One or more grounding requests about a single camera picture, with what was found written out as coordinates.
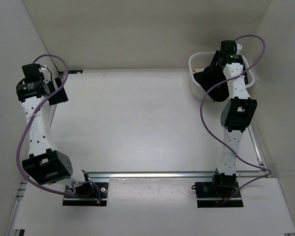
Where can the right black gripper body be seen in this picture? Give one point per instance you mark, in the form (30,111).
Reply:
(218,69)

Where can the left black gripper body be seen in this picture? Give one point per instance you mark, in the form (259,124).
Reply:
(58,98)

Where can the black trousers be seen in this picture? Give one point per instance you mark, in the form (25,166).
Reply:
(207,80)

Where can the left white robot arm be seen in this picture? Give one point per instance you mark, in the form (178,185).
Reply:
(45,164)

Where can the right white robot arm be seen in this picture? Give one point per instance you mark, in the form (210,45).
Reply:
(235,117)

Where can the beige trousers in basket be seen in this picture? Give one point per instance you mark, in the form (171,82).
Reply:
(198,70)

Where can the white plastic basket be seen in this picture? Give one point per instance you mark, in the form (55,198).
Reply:
(197,62)

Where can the white front cover board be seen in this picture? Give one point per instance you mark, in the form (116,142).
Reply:
(157,207)

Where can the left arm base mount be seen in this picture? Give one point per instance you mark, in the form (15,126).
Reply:
(89,196)

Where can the aluminium frame rail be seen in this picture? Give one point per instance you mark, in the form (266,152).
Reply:
(133,124)

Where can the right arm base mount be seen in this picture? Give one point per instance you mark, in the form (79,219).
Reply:
(222,191)

